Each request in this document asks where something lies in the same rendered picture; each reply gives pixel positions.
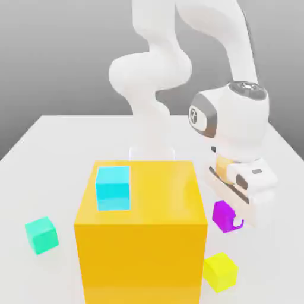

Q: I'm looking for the large orange box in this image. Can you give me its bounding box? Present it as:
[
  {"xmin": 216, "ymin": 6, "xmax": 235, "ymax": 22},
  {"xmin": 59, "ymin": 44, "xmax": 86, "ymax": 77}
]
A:
[{"xmin": 73, "ymin": 160, "xmax": 209, "ymax": 304}]

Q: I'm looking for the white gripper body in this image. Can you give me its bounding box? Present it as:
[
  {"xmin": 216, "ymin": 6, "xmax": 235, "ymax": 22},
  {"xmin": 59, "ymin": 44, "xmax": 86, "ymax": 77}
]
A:
[{"xmin": 205, "ymin": 165, "xmax": 276, "ymax": 229}]

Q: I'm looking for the small cyan cube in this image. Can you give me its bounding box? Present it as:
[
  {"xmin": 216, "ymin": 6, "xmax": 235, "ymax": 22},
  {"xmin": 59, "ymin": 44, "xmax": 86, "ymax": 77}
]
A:
[{"xmin": 95, "ymin": 166, "xmax": 132, "ymax": 212}]

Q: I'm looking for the small turquoise cube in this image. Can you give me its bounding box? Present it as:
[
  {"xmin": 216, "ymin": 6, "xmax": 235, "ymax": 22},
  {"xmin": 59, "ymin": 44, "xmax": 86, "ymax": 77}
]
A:
[{"xmin": 24, "ymin": 216, "xmax": 60, "ymax": 257}]

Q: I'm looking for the small yellow cube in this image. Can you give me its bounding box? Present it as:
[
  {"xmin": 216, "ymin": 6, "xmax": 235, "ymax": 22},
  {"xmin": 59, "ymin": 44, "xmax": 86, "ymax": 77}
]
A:
[{"xmin": 202, "ymin": 252, "xmax": 239, "ymax": 295}]

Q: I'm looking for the small purple cube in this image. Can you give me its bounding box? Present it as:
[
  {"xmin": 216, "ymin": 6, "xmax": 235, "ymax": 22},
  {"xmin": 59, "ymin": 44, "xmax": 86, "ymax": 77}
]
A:
[{"xmin": 211, "ymin": 199, "xmax": 245, "ymax": 234}]

